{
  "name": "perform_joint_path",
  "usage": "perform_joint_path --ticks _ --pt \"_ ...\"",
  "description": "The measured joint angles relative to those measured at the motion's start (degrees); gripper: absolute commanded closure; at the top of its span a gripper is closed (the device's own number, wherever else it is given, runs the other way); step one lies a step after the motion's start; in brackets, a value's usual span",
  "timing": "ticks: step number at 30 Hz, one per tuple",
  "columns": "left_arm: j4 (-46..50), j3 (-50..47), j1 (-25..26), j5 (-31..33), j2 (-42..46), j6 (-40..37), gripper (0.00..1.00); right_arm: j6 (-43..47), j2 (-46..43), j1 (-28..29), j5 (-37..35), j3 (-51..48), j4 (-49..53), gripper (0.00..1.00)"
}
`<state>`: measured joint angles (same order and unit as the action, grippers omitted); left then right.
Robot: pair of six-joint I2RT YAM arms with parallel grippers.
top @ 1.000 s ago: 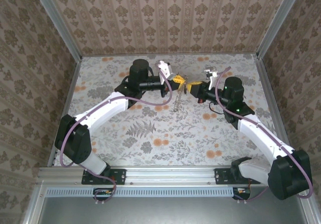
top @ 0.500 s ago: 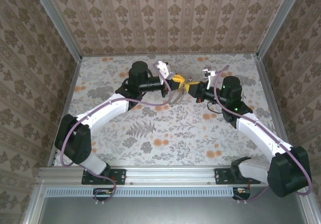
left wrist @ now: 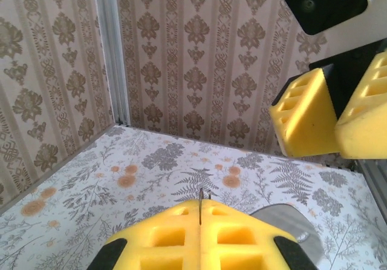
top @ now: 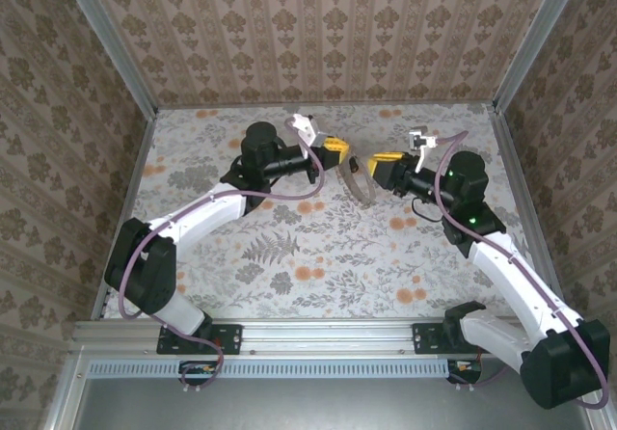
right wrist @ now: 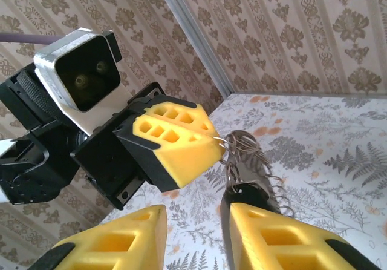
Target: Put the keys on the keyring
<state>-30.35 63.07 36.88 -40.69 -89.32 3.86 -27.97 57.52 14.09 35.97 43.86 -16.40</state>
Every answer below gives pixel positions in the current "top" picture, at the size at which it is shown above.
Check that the thin aluminium table rail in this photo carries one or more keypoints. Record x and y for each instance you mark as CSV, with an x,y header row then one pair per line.
x,y
385,105

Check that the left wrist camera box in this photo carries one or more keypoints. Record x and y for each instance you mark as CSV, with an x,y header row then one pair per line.
x,y
308,128

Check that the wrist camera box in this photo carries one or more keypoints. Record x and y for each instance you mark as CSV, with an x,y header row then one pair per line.
x,y
421,141
308,128

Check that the floral patterned table cover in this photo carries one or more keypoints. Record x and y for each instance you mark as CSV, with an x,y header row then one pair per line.
x,y
337,266

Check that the metal band with keyrings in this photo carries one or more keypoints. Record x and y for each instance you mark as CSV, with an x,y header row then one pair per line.
x,y
359,194

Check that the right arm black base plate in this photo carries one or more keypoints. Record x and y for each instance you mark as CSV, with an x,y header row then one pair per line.
x,y
426,338

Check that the aluminium corner post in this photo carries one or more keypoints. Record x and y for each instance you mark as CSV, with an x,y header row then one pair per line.
x,y
106,39
535,39

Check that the grey metal panel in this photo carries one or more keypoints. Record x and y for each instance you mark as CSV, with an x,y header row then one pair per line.
x,y
313,406

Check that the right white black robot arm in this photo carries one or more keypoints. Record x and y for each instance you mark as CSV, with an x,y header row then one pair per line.
x,y
511,276

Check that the black connector box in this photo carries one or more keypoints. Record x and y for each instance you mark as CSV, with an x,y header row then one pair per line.
x,y
465,372
197,374

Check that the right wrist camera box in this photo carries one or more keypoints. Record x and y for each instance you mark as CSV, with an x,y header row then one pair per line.
x,y
421,141

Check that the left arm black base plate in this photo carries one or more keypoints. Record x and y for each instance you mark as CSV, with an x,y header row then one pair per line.
x,y
226,338

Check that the wide aluminium mounting rail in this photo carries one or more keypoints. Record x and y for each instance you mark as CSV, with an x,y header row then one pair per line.
x,y
328,336

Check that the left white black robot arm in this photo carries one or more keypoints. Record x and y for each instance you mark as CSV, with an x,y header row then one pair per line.
x,y
202,218

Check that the aluminium side rail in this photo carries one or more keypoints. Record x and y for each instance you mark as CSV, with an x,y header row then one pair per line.
x,y
142,153
518,184

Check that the aluminium frame bar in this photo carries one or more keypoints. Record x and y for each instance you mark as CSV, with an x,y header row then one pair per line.
x,y
600,420
65,391

